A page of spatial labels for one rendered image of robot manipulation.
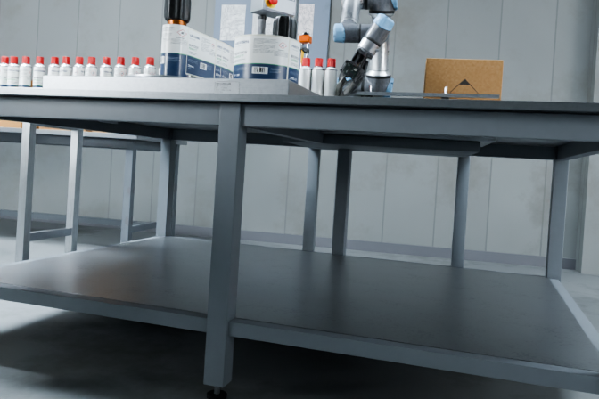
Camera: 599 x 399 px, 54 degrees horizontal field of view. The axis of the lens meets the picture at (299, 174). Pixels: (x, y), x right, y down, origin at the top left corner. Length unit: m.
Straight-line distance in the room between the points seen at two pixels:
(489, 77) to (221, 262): 1.38
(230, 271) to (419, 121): 0.63
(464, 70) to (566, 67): 2.51
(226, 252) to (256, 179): 3.34
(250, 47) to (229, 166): 0.38
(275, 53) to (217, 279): 0.66
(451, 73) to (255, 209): 2.82
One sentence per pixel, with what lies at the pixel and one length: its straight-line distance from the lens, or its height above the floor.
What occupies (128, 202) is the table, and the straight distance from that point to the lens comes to 3.80.
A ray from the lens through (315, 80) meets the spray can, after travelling 2.36.
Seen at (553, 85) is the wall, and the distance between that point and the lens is 4.89.
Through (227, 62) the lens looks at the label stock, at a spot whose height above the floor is 1.00.
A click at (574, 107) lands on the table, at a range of 1.44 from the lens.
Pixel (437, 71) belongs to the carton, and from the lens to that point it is 2.47.
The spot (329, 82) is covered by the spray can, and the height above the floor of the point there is 0.99.
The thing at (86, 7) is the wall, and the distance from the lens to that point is 5.75.
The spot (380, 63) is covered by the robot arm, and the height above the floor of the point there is 1.15.
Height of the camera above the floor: 0.65
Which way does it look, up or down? 1 degrees down
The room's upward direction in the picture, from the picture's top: 4 degrees clockwise
